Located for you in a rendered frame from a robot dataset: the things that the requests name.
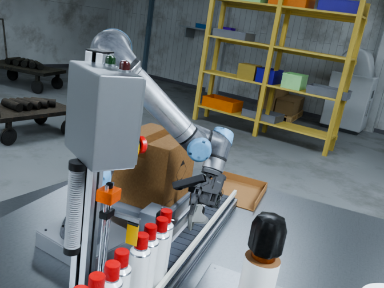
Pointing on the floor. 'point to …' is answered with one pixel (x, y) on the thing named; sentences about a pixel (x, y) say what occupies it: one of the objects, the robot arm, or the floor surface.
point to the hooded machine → (350, 115)
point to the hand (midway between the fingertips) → (188, 226)
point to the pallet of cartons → (284, 104)
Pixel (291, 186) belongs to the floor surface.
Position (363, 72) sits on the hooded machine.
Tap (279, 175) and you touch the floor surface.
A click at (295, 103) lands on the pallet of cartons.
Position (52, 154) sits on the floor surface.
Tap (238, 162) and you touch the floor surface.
